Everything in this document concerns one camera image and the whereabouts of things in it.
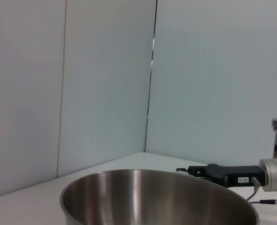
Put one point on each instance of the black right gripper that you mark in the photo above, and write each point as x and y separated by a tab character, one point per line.
234	173

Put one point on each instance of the stainless steel mixing bowl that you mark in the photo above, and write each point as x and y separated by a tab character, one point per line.
152	201

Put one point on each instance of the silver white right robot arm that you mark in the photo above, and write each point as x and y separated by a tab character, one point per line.
275	173

